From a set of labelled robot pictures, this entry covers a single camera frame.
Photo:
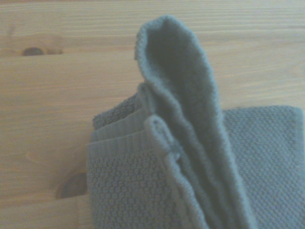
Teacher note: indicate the grey towel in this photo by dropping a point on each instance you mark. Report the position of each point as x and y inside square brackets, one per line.
[202, 124]

